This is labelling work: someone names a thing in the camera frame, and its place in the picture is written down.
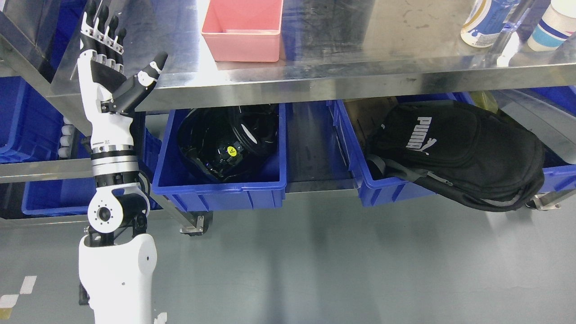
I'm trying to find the blue white bottle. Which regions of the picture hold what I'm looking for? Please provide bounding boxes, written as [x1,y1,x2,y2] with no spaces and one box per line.
[459,0,520,49]

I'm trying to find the blue bin upper left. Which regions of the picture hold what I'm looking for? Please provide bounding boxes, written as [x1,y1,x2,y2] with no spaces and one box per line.
[0,76,64,164]

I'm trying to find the black helmet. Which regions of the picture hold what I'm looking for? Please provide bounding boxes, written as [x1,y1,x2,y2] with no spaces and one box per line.
[176,104,279,183]

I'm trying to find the black Puma backpack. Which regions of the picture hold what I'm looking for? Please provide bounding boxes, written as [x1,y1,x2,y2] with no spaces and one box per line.
[365,100,545,212]

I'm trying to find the pink plastic storage box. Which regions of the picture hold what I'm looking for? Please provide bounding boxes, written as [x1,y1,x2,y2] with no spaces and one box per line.
[201,0,284,62]

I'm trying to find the blue bin with helmet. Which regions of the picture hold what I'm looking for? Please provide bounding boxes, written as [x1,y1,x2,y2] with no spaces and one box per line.
[152,103,292,212]

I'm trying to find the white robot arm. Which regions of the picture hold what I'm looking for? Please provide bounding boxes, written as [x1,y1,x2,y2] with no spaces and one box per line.
[78,144,157,324]

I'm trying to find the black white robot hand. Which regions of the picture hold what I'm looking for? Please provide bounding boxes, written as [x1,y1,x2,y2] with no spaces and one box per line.
[76,0,168,150]

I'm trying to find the blue bin lower left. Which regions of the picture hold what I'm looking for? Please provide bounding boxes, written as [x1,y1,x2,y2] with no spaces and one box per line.
[21,130,161,217]

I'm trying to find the blue bin with backpack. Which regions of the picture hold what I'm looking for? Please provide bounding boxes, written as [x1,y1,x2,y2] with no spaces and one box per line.
[326,100,576,207]

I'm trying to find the stainless steel table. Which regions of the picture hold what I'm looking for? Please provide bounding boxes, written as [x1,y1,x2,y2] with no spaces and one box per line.
[1,0,575,194]

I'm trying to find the white blue paper cup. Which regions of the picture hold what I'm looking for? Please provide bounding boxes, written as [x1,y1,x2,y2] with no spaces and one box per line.
[527,0,576,51]

